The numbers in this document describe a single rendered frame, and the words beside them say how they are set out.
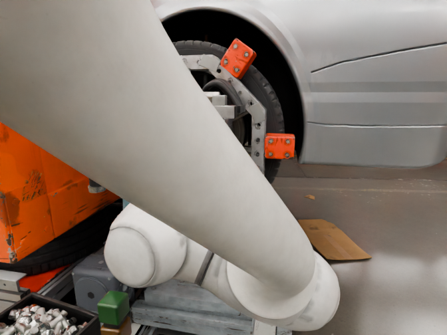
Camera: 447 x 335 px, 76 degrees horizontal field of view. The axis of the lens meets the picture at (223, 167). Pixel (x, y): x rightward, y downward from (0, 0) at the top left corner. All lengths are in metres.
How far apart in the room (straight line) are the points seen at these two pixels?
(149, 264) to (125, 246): 0.03
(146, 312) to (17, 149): 0.77
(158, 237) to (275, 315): 0.15
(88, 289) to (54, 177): 0.41
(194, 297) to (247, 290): 0.93
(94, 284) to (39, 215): 0.30
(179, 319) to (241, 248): 1.13
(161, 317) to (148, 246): 1.00
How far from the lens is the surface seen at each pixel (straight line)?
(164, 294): 1.28
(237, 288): 0.33
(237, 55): 0.88
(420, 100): 1.21
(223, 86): 0.75
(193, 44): 1.01
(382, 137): 1.18
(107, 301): 0.58
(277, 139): 0.87
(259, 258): 0.18
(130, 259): 0.33
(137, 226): 0.33
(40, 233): 1.11
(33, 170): 1.07
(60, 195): 1.16
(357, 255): 2.09
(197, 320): 1.26
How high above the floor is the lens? 1.00
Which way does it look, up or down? 14 degrees down
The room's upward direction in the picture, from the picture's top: straight up
